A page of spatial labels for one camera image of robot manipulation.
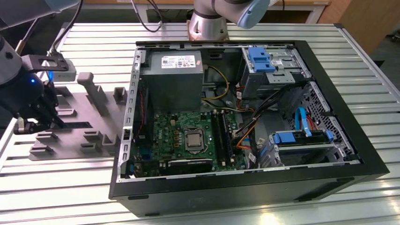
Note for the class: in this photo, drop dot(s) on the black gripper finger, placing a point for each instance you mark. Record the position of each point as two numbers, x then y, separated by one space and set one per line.
49 105
33 126

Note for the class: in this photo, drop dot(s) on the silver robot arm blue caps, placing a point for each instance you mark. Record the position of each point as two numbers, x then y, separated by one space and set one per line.
200 25

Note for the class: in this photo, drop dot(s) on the grey parts rack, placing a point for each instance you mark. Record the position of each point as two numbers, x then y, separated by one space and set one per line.
93 112

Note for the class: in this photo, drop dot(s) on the green motherboard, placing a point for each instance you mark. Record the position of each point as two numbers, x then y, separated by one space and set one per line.
165 122

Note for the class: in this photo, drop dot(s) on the grey power supply unit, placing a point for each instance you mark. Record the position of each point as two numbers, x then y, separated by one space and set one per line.
169 89

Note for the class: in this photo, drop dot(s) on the silver CPU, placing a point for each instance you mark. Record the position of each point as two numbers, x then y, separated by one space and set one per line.
193 140

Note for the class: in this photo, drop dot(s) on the black graphics card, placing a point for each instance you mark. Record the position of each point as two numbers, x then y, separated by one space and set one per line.
186 165

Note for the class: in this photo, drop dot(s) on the black open PC case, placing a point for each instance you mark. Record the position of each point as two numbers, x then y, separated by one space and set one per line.
218 194

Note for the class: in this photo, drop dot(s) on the metal drive cage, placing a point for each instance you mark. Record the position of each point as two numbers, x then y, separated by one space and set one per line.
281 78

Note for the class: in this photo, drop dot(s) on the blue disk carrier with disk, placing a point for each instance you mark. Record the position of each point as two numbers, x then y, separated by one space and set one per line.
285 138

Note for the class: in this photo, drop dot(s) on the metal disk bay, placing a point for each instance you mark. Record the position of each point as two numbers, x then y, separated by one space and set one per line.
312 147

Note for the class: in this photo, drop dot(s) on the wooden desk white legs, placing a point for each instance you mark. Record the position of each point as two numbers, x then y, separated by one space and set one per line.
300 2

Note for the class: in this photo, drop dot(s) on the wooden cabinet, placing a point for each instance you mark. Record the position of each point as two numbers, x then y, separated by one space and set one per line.
358 23

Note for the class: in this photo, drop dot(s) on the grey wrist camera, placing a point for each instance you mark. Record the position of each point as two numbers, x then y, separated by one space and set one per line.
64 73

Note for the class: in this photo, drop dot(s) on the black camera bracket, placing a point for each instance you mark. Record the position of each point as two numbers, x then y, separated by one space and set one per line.
30 61

